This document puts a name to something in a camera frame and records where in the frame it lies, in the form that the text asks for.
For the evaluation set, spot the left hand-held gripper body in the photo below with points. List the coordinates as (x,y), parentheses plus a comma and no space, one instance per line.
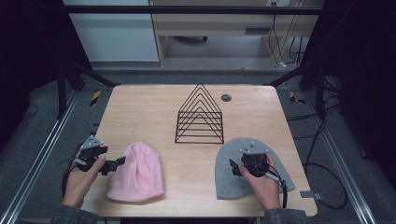
(91,151)

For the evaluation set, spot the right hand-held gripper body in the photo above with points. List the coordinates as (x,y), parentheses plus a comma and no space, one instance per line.
(255,163)

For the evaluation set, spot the grey knit beanie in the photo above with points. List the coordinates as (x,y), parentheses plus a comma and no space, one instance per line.
(225,174)

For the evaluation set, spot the pink knit beanie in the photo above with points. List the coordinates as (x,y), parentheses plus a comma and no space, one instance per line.
(138,174)

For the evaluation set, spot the person's right hand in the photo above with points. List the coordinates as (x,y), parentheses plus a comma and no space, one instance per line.
(266,189)

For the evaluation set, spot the person's left hand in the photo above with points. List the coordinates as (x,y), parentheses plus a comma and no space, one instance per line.
(79,183)

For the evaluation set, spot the black metal stand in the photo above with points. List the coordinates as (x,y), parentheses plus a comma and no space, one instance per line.
(62,93)
(319,93)

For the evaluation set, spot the grey round table grommet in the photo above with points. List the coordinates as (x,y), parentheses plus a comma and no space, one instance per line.
(226,97)

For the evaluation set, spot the black curtain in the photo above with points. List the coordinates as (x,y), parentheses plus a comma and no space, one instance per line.
(364,77)
(28,62)

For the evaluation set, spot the white cabinet panel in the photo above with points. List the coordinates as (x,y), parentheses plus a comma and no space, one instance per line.
(115,34)

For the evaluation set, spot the black horizontal crossbar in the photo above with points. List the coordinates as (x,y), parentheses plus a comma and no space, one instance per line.
(186,10)

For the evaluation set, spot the aluminium floor rail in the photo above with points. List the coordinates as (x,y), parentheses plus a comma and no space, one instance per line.
(37,161)
(345,174)

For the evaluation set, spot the grey metal bracket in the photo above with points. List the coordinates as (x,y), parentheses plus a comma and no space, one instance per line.
(309,194)

